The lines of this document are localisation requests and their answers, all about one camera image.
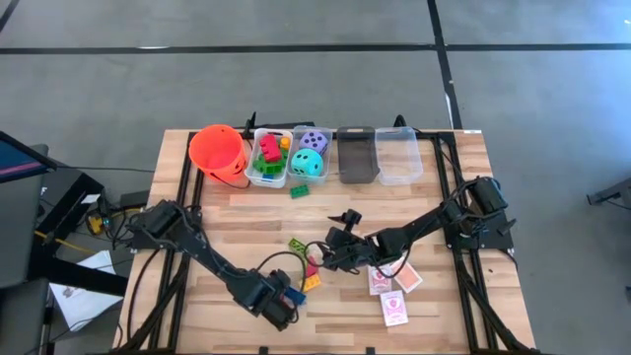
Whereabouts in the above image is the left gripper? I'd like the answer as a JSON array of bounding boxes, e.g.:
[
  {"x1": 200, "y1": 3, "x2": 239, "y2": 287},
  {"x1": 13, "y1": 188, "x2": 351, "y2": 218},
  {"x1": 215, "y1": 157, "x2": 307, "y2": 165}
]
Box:
[{"x1": 255, "y1": 268, "x2": 301, "y2": 332}]

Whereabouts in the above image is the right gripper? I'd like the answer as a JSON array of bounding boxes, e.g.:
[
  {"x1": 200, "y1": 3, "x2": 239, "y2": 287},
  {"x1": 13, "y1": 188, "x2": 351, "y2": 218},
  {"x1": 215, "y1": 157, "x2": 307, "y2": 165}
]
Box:
[{"x1": 315, "y1": 208, "x2": 403, "y2": 274}]

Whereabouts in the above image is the long blue toy brick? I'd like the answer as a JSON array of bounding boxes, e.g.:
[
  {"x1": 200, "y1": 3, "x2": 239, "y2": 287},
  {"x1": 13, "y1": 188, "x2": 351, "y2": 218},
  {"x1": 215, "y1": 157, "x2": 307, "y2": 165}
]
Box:
[{"x1": 284, "y1": 286, "x2": 308, "y2": 307}]

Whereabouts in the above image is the red sloped toy brick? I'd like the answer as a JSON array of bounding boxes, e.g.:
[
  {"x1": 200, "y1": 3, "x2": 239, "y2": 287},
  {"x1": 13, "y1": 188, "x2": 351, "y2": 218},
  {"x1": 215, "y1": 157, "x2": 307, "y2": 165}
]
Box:
[{"x1": 305, "y1": 245, "x2": 322, "y2": 279}]

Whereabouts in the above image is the teal foam die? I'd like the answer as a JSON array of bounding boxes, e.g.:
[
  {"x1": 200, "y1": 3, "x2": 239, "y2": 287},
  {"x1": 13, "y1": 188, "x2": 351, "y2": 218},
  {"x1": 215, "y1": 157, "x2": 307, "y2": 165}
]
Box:
[{"x1": 289, "y1": 148, "x2": 324, "y2": 178}]

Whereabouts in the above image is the purple foam die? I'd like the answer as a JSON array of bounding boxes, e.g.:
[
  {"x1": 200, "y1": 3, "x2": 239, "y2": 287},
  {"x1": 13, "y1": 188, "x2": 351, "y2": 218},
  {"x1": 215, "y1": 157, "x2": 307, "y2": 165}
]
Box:
[{"x1": 299, "y1": 129, "x2": 329, "y2": 155}]

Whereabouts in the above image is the long green toy brick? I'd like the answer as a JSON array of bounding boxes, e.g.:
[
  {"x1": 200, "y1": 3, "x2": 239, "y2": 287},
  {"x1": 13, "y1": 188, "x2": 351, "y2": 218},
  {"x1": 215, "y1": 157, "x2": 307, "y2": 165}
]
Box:
[{"x1": 251, "y1": 150, "x2": 270, "y2": 174}]

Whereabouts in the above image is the large red toy brick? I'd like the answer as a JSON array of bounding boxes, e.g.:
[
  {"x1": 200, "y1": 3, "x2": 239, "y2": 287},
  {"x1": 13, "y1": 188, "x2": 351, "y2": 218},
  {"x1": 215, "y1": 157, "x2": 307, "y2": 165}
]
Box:
[{"x1": 259, "y1": 133, "x2": 283, "y2": 164}]

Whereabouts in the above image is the red playing card box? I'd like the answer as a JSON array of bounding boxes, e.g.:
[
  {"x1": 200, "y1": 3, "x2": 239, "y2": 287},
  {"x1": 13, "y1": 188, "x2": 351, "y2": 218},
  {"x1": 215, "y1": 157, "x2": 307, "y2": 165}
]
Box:
[
  {"x1": 380, "y1": 290, "x2": 410, "y2": 327},
  {"x1": 367, "y1": 264, "x2": 393, "y2": 297}
]

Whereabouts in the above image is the clear plastic bin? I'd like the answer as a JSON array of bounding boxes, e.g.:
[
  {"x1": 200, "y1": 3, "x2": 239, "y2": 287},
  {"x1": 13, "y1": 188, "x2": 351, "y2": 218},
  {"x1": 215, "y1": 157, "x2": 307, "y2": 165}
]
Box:
[
  {"x1": 287, "y1": 124, "x2": 334, "y2": 185},
  {"x1": 374, "y1": 126, "x2": 424, "y2": 187}
]

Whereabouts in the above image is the grey plastic bin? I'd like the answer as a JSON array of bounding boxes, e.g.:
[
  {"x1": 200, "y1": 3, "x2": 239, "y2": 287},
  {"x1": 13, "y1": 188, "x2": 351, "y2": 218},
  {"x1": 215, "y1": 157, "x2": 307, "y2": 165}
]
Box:
[{"x1": 335, "y1": 126, "x2": 381, "y2": 185}]

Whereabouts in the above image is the white plastic bin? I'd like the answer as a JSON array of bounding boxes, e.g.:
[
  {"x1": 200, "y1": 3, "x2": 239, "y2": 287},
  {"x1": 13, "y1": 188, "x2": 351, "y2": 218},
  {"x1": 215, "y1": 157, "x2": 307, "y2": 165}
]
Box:
[{"x1": 245, "y1": 127, "x2": 294, "y2": 189}]

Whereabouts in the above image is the orange pumpkin bucket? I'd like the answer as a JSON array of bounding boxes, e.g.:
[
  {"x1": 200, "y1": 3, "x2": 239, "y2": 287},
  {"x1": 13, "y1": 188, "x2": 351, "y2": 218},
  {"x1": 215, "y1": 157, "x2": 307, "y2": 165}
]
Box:
[{"x1": 187, "y1": 123, "x2": 250, "y2": 191}]

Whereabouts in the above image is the white paper sheet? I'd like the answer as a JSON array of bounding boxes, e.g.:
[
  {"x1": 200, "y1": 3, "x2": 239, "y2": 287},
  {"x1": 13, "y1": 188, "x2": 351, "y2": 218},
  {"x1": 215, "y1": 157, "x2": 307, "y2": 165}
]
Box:
[{"x1": 48, "y1": 249, "x2": 133, "y2": 332}]

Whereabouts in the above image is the black stand leg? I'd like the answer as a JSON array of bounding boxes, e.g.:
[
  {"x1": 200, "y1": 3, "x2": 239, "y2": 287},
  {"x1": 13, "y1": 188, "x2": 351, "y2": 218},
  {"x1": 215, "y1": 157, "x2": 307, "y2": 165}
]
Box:
[{"x1": 586, "y1": 177, "x2": 631, "y2": 206}]

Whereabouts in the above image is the blue monitor screen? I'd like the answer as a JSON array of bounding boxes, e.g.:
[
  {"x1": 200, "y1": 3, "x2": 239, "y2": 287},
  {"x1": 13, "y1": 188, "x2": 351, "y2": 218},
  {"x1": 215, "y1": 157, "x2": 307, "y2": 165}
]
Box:
[{"x1": 0, "y1": 129, "x2": 58, "y2": 185}]

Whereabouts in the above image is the black aluminium table frame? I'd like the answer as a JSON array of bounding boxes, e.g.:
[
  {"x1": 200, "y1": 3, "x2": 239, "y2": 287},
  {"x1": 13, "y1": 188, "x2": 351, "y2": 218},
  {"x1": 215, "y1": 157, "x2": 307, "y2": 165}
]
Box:
[{"x1": 111, "y1": 111, "x2": 543, "y2": 355}]

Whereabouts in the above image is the black desk frame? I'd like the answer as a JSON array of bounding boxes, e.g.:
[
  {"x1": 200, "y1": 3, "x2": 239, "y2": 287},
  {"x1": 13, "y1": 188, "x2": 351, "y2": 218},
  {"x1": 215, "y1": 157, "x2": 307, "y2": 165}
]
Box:
[{"x1": 27, "y1": 167, "x2": 130, "y2": 298}]

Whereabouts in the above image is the yellow cable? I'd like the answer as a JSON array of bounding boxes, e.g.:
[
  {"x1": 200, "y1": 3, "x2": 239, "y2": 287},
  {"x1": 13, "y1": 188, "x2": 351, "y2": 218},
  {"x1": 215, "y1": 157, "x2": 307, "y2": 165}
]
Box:
[{"x1": 33, "y1": 230, "x2": 98, "y2": 255}]

